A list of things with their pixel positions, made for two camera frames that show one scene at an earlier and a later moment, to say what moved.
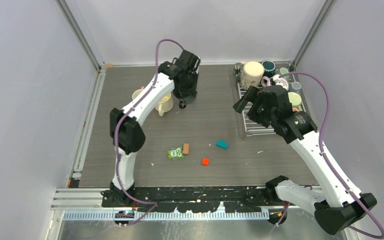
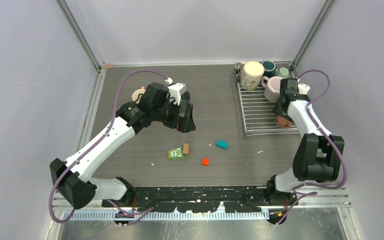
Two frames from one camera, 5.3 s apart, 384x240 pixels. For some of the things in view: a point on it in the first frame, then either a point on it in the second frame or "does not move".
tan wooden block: (186, 149) does not move
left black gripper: (188, 92) to (183, 124)
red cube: (205, 162) does not move
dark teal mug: (269, 68) does not move
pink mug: (137, 92) does not move
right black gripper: (252, 95) to (276, 110)
